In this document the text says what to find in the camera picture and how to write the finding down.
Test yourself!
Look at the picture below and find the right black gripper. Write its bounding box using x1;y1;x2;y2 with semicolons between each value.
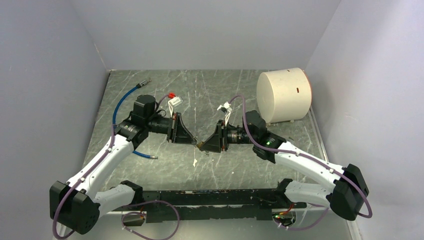
199;119;257;153

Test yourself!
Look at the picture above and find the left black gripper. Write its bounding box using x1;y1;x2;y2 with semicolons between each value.
145;112;197;145

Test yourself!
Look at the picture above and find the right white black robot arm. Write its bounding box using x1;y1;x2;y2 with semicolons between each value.
197;110;372;221

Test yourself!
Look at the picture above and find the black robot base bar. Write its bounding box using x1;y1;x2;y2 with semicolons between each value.
117;188;307;223

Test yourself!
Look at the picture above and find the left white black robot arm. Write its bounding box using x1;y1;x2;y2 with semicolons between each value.
49;93;197;240

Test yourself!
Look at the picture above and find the cream cylindrical container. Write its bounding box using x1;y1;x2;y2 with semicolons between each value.
256;67;312;124

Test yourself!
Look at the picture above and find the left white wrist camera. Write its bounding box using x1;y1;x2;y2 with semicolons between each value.
167;92;183;116

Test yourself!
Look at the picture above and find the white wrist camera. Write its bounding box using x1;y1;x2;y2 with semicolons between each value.
217;101;233;125
167;92;183;116

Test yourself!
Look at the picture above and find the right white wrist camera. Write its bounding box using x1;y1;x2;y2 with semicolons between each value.
217;101;233;125

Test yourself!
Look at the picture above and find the blue cable with connectors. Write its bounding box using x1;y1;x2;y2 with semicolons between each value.
112;78;159;161

